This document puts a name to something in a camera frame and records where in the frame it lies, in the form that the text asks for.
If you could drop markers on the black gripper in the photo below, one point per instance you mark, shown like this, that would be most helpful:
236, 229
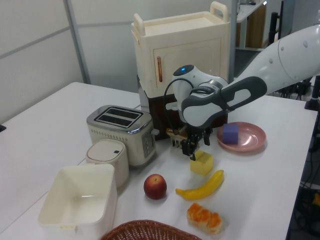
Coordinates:
197, 131

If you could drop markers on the yellow cube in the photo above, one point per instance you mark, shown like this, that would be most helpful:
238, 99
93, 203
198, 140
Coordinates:
203, 165

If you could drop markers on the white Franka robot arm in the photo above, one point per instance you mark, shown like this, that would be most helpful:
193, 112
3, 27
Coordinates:
287, 57

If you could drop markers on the purple cube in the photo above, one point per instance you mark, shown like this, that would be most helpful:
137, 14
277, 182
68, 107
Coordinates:
230, 134

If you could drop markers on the brown toast rack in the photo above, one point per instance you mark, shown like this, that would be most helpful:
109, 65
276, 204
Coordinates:
175, 143

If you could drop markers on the dark brown drawer unit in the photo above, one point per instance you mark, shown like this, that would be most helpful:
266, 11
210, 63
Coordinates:
157, 117

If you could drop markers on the yellow banana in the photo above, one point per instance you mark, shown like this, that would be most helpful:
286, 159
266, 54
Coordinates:
202, 191

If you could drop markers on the pink plate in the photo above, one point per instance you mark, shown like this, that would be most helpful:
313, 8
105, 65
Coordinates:
251, 140

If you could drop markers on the red apple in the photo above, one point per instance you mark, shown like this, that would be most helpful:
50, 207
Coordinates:
155, 187

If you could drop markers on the orange glazed bread loaf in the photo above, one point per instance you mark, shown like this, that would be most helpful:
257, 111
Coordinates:
203, 218

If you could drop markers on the cream and chrome toaster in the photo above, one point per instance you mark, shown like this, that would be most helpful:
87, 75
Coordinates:
115, 130

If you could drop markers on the small white lidded bin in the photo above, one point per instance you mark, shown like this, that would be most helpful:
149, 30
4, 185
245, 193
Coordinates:
107, 155

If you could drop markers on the brown wicker basket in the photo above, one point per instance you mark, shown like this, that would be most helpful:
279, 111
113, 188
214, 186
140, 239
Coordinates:
147, 231

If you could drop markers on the cream plastic cabinet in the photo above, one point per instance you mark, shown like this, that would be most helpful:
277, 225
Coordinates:
180, 40

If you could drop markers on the wooden shelf unit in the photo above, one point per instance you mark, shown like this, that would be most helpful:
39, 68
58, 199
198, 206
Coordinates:
255, 27

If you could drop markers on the yellow plastic object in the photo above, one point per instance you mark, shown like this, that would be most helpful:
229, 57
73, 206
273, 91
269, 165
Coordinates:
316, 198

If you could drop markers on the white open plastic container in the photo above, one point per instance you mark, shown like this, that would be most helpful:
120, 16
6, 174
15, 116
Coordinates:
75, 200

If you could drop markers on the black clamp post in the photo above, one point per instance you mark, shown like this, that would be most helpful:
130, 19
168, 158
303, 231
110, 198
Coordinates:
313, 98

